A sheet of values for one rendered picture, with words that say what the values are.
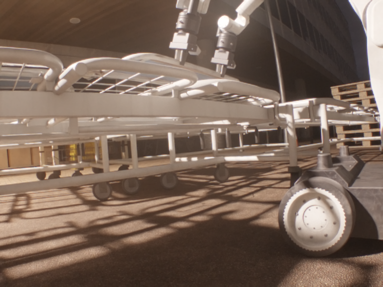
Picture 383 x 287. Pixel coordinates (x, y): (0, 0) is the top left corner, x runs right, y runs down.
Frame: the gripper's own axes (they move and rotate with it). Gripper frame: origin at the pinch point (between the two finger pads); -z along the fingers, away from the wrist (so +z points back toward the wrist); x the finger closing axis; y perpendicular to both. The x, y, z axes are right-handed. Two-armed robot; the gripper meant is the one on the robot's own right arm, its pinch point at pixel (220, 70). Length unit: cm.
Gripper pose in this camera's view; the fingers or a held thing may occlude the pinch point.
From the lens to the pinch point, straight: 123.5
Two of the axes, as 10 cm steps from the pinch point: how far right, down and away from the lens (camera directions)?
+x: -7.5, -3.1, 5.8
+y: -6.2, 0.5, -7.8
